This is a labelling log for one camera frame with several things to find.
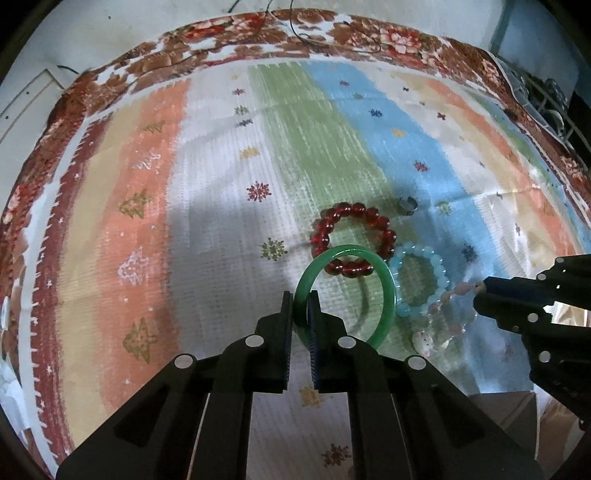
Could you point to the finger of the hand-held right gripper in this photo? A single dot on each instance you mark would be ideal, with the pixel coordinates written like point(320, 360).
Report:
point(508, 286)
point(501, 314)

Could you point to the colourful striped tablecloth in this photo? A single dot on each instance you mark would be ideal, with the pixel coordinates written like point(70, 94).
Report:
point(194, 41)

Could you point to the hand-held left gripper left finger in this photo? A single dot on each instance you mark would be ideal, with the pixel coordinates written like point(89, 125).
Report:
point(286, 332)

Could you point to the striped snowflake mat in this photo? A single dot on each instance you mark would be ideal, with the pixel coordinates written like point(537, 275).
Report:
point(221, 221)

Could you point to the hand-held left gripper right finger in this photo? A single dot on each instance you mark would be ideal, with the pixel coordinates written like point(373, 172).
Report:
point(313, 332)

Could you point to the green jade bangle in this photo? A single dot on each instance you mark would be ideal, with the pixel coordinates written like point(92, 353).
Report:
point(352, 252)

